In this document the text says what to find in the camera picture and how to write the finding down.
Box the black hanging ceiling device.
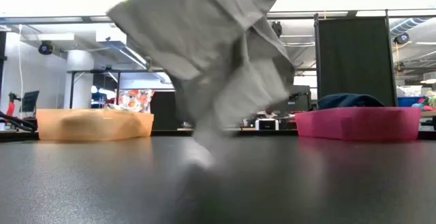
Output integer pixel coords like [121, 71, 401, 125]
[271, 20, 284, 38]

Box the blue storage bin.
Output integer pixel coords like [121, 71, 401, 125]
[396, 96, 427, 108]

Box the large black computer monitor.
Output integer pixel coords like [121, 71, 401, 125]
[293, 84, 312, 113]

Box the black divider panel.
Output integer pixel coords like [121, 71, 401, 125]
[313, 11, 399, 108]

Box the floral patterned cloth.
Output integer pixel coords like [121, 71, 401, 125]
[115, 89, 155, 114]

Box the black cable bundle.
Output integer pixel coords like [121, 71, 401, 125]
[0, 110, 38, 133]

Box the dark square panel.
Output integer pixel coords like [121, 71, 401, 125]
[150, 91, 178, 131]

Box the dark blue towel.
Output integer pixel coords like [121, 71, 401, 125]
[315, 93, 386, 110]

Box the colourful cloth pile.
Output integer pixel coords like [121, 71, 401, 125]
[410, 91, 436, 113]

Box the small white black device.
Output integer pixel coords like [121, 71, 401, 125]
[254, 118, 280, 131]

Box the pink plastic basket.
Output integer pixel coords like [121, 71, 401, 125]
[294, 106, 422, 142]

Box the orange plastic basket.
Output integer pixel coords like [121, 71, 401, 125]
[36, 108, 155, 142]

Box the black ceiling camera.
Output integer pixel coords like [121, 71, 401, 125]
[392, 32, 410, 46]
[37, 39, 56, 56]

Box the small black monitor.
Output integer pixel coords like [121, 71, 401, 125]
[21, 90, 40, 113]

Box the black metal background frame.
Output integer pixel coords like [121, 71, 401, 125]
[67, 68, 174, 110]

